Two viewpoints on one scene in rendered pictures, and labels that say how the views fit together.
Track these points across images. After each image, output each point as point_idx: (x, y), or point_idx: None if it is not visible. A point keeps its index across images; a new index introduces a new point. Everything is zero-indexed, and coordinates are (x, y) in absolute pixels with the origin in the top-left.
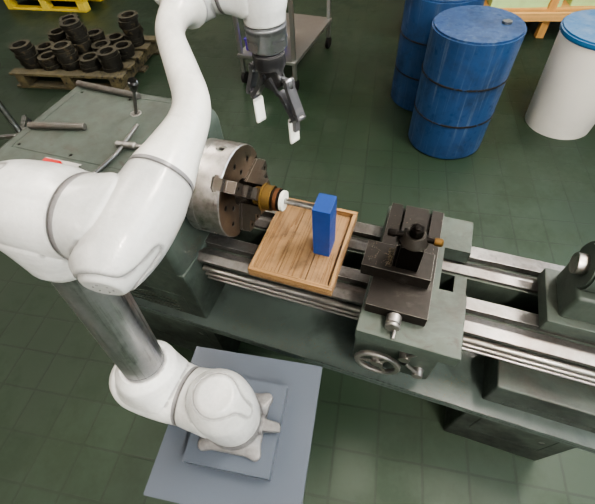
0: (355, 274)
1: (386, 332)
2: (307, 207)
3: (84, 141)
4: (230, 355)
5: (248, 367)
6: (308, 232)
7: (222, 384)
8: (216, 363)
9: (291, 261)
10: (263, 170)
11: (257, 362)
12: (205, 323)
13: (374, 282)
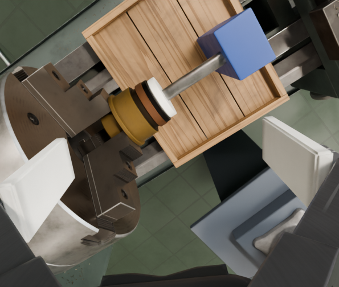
0: (283, 41)
1: None
2: (212, 71)
3: None
4: (224, 208)
5: (248, 201)
6: (175, 48)
7: None
8: (221, 222)
9: (203, 107)
10: (70, 89)
11: (250, 191)
12: (139, 180)
13: None
